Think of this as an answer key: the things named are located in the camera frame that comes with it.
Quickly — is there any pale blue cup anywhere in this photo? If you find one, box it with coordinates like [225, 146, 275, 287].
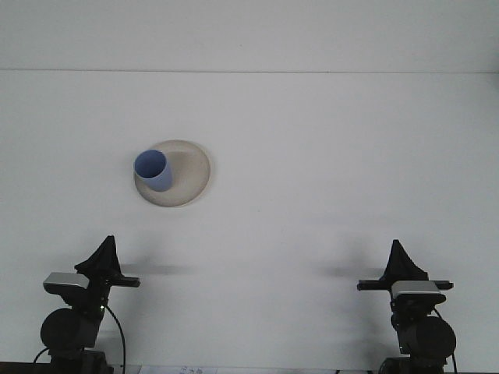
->
[133, 149, 174, 193]

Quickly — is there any pale round plate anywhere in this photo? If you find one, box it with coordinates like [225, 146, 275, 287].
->
[134, 139, 212, 208]

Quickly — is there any long black arm cable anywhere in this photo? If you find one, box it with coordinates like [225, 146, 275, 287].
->
[105, 305, 128, 370]

